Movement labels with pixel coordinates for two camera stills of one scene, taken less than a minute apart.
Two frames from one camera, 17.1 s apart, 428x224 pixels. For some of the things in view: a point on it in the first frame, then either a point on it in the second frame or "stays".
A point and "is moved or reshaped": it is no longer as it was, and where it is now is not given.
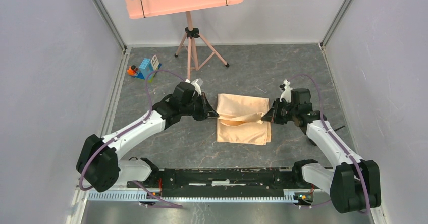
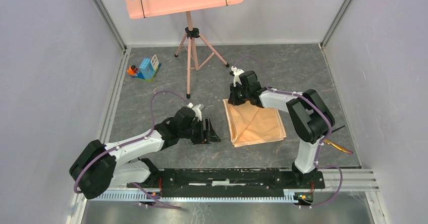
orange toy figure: x=132 y=70 stays
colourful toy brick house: x=147 y=66 stays
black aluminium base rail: x=223 y=182 stays
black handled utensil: x=339 y=127 stays
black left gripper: x=206 y=107 to x=209 y=134
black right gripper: x=271 y=115 to x=232 y=100
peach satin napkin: x=239 y=119 is moved or reshaped
